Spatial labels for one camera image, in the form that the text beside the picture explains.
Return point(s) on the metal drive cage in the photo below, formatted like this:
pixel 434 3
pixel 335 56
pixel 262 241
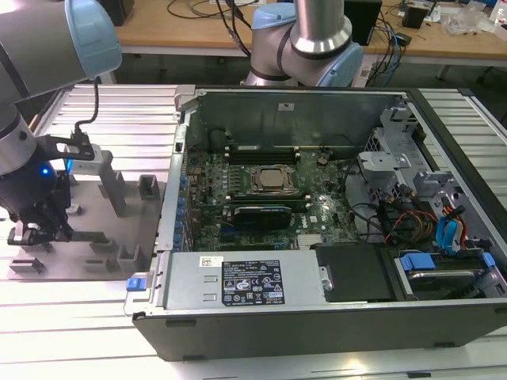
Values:
pixel 384 162

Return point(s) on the silver chipset heatsink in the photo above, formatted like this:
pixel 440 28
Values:
pixel 309 241

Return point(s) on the green motherboard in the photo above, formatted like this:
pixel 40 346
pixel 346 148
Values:
pixel 317 206

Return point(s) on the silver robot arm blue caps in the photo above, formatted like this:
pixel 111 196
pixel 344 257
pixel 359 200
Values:
pixel 39 39

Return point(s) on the hard disk in blue carrier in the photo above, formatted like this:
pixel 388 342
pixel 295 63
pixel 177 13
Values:
pixel 439 277

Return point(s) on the grey parts rack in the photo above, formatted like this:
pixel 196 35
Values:
pixel 130 221

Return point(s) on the small black adapter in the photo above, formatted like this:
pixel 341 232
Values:
pixel 404 39

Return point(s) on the black speaker box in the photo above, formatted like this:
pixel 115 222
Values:
pixel 366 20

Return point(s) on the blue carrier clip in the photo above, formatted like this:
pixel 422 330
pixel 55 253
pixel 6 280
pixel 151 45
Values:
pixel 488 260

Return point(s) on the clear plastic bags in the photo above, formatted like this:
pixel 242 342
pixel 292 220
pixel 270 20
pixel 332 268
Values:
pixel 469 21

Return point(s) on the silver CPU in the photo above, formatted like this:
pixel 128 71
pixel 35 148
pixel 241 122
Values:
pixel 274 178

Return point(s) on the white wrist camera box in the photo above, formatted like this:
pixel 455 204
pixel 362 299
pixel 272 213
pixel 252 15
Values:
pixel 83 160

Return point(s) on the black RAM slot bank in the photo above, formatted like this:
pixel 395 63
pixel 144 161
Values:
pixel 261 156
pixel 269 198

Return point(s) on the round coin battery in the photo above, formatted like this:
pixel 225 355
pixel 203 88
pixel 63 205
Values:
pixel 322 158

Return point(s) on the black drive bay cover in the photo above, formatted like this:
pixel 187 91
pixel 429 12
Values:
pixel 356 273

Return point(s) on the small black box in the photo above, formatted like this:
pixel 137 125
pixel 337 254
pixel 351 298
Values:
pixel 414 16

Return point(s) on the large black box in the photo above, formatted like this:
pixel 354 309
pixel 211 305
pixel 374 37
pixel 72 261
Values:
pixel 123 10

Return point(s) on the black open PC case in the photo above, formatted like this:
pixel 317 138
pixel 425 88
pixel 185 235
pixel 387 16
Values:
pixel 317 336

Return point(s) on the blue case latch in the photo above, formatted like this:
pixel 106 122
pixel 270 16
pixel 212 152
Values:
pixel 135 284

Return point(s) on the grey power supply unit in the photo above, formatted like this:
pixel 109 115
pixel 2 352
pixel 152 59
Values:
pixel 186 281

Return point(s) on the black graphics card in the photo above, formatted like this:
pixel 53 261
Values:
pixel 261 217

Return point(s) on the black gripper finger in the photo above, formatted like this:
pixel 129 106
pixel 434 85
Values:
pixel 20 235
pixel 62 232

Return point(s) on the wooden desk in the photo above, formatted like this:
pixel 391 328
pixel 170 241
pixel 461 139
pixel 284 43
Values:
pixel 178 35

